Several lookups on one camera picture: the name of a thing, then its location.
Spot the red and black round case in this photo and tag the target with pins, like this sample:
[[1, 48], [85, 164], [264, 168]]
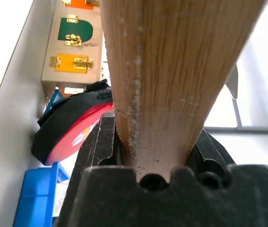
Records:
[[65, 127]]

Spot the blue plastic bin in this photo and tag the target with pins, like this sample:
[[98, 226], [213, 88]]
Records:
[[38, 194]]

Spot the wooden latch busy board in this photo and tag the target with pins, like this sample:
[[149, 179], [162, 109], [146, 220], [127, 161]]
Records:
[[73, 47]]

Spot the grey metal window frame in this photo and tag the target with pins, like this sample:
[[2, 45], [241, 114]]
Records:
[[242, 125]]

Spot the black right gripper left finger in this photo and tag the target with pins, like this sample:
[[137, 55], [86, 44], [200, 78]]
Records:
[[100, 142]]

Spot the wooden block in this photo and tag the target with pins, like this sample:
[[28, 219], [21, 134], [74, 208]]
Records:
[[164, 78]]

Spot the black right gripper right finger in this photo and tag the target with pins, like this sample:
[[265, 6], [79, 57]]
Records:
[[213, 151]]

